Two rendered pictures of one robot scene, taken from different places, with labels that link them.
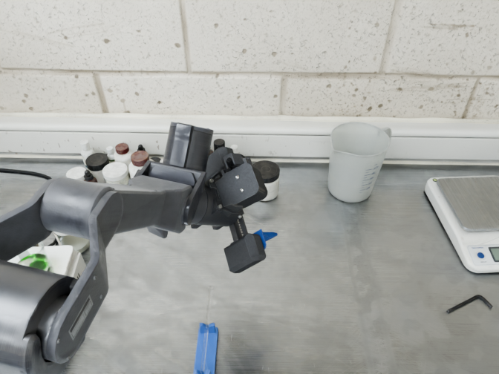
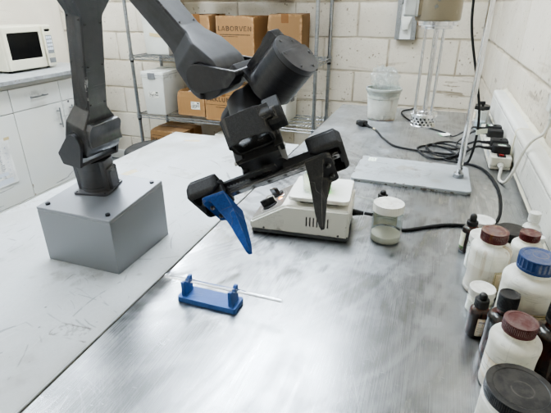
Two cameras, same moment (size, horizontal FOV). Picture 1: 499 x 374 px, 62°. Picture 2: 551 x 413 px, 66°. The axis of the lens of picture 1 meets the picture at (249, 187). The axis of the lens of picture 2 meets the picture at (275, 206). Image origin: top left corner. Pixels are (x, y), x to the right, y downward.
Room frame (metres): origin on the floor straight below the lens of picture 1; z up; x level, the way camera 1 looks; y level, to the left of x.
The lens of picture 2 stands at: (0.59, -0.41, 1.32)
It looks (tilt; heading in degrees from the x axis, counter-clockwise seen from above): 25 degrees down; 108
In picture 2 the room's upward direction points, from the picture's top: straight up
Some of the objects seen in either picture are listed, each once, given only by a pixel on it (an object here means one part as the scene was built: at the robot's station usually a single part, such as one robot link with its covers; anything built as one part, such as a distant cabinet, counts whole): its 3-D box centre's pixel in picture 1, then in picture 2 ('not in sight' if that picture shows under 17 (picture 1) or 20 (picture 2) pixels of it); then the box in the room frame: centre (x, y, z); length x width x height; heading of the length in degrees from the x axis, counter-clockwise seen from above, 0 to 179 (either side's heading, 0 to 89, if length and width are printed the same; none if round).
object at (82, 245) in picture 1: (71, 232); (386, 220); (0.57, 0.36, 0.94); 0.06 x 0.06 x 0.08
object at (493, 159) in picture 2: not in sight; (494, 143); (0.84, 1.07, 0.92); 0.40 x 0.06 x 0.04; 88
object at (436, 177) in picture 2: not in sight; (411, 173); (0.60, 0.75, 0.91); 0.30 x 0.20 x 0.01; 178
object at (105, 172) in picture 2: not in sight; (96, 173); (0.05, 0.18, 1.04); 0.07 x 0.07 x 0.06; 8
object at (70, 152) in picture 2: not in sight; (90, 142); (0.05, 0.18, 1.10); 0.09 x 0.07 x 0.06; 78
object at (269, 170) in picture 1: (264, 180); (512, 411); (0.73, -0.04, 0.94); 0.07 x 0.07 x 0.07
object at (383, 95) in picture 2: not in sight; (384, 92); (0.46, 1.40, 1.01); 0.14 x 0.14 x 0.21
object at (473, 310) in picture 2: not in sight; (479, 313); (0.71, 0.13, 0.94); 0.03 x 0.03 x 0.07
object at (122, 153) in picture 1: (125, 160); (524, 254); (0.80, 0.30, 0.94); 0.05 x 0.05 x 0.09
